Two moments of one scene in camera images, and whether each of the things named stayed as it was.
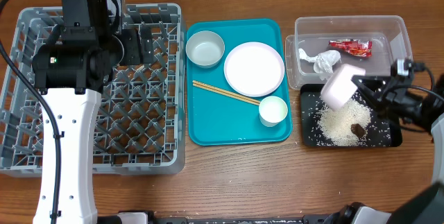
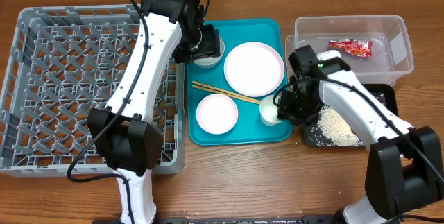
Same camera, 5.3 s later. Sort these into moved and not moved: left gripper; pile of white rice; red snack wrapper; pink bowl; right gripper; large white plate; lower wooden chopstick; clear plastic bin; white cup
Moved: pink bowl; left gripper; right gripper
Not moved: lower wooden chopstick; large white plate; clear plastic bin; red snack wrapper; white cup; pile of white rice
